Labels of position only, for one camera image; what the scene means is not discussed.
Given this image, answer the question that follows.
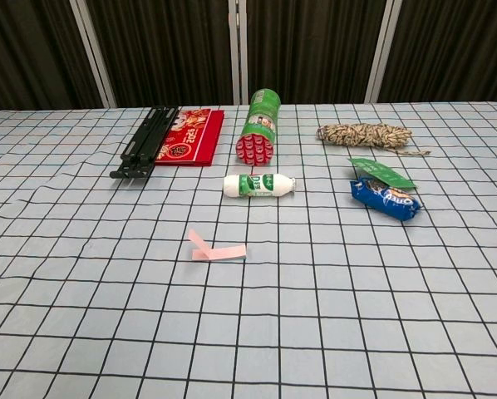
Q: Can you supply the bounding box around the blue Oreo cookie pack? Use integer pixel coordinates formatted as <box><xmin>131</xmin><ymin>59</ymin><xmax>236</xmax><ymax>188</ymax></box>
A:
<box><xmin>349</xmin><ymin>176</ymin><xmax>423</xmax><ymax>223</ymax></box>

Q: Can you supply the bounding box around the white divider frame post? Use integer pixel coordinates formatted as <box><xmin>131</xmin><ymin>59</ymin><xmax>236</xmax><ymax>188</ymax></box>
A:
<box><xmin>68</xmin><ymin>0</ymin><xmax>119</xmax><ymax>109</ymax></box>
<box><xmin>227</xmin><ymin>0</ymin><xmax>249</xmax><ymax>106</ymax></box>
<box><xmin>363</xmin><ymin>0</ymin><xmax>404</xmax><ymax>104</ymax></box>

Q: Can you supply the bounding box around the white milk bottle green label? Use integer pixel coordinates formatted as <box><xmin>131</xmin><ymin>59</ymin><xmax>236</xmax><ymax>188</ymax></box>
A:
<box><xmin>222</xmin><ymin>172</ymin><xmax>298</xmax><ymax>199</ymax></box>

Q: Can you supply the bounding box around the green chips can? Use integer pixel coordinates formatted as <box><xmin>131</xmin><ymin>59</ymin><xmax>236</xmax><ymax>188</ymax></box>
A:
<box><xmin>234</xmin><ymin>87</ymin><xmax>283</xmax><ymax>167</ymax></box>

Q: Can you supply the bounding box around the pink paper strip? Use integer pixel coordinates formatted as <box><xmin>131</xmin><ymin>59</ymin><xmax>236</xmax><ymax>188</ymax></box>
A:
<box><xmin>187</xmin><ymin>228</ymin><xmax>248</xmax><ymax>262</ymax></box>

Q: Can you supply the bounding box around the red printed envelope pack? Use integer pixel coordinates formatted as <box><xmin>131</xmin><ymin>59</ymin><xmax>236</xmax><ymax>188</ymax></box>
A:
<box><xmin>154</xmin><ymin>108</ymin><xmax>225</xmax><ymax>167</ymax></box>

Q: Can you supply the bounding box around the dark divider screen panel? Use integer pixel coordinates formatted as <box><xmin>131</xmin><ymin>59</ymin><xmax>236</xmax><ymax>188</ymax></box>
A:
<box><xmin>246</xmin><ymin>0</ymin><xmax>387</xmax><ymax>105</ymax></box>
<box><xmin>85</xmin><ymin>0</ymin><xmax>237</xmax><ymax>109</ymax></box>
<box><xmin>0</xmin><ymin>0</ymin><xmax>105</xmax><ymax>117</ymax></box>
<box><xmin>379</xmin><ymin>0</ymin><xmax>497</xmax><ymax>104</ymax></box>

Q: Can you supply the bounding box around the braided rope bundle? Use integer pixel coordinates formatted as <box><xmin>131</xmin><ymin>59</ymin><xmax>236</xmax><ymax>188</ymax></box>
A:
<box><xmin>316</xmin><ymin>122</ymin><xmax>432</xmax><ymax>157</ymax></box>

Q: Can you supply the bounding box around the green flat packet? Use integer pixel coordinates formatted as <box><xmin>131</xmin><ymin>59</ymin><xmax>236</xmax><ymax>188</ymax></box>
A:
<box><xmin>347</xmin><ymin>156</ymin><xmax>418</xmax><ymax>190</ymax></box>

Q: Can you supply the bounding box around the black folding stand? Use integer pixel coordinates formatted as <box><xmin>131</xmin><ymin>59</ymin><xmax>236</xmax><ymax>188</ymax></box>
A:
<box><xmin>109</xmin><ymin>106</ymin><xmax>180</xmax><ymax>180</ymax></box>

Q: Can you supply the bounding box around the checked light blue tablecloth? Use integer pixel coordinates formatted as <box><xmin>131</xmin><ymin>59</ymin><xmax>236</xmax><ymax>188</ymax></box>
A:
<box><xmin>0</xmin><ymin>101</ymin><xmax>497</xmax><ymax>399</ymax></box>

